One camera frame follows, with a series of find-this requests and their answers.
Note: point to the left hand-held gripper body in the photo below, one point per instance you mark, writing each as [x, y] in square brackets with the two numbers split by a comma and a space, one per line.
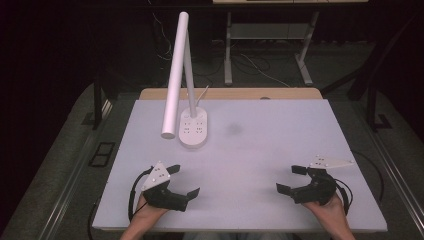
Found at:
[163, 195]

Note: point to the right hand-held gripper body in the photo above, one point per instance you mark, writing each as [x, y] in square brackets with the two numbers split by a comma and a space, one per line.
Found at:
[316, 190]

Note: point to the person's left hand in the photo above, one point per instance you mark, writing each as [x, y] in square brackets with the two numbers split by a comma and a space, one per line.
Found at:
[146, 210]

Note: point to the person's right hand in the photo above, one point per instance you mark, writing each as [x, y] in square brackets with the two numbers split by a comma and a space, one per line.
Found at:
[325, 211]

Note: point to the white table mat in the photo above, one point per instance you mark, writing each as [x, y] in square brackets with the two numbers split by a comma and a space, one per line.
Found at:
[253, 150]

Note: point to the white desk lamp with socket base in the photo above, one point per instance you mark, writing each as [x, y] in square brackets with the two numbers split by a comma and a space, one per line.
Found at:
[175, 73]

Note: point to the black metal stand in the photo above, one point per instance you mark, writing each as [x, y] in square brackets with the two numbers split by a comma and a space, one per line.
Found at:
[371, 100]
[97, 103]

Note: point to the desk with grey metal legs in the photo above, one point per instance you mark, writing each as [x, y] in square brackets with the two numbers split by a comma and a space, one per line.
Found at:
[266, 31]

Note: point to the black floor frame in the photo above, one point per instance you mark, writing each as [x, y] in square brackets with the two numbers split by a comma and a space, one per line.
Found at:
[101, 154]

